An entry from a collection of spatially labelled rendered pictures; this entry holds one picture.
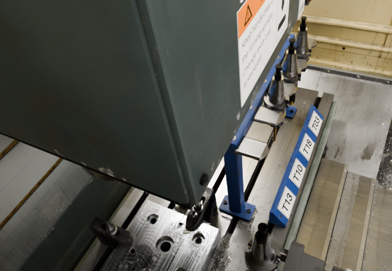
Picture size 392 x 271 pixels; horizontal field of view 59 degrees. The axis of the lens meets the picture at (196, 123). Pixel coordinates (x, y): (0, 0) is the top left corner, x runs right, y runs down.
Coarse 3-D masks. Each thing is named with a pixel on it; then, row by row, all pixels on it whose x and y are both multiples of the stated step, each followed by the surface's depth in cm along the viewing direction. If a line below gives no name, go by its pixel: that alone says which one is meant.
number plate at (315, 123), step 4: (312, 116) 117; (316, 116) 119; (312, 120) 117; (316, 120) 118; (320, 120) 120; (312, 124) 116; (316, 124) 118; (320, 124) 119; (312, 128) 116; (316, 128) 117; (316, 132) 116; (316, 136) 116
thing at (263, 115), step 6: (258, 108) 87; (264, 108) 87; (258, 114) 86; (264, 114) 85; (270, 114) 85; (276, 114) 85; (282, 114) 85; (252, 120) 85; (258, 120) 84; (264, 120) 84; (270, 120) 84; (276, 120) 83; (282, 120) 84
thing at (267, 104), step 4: (268, 92) 89; (264, 96) 88; (288, 96) 87; (264, 100) 87; (288, 100) 86; (264, 104) 89; (268, 104) 86; (272, 104) 86; (280, 104) 86; (284, 104) 86; (288, 104) 88; (272, 108) 86; (276, 108) 86; (280, 108) 86
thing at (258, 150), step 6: (246, 138) 81; (240, 144) 80; (246, 144) 80; (252, 144) 79; (258, 144) 79; (264, 144) 79; (240, 150) 79; (246, 150) 78; (252, 150) 78; (258, 150) 78; (264, 150) 78; (246, 156) 78; (252, 156) 77; (258, 156) 77; (264, 156) 77
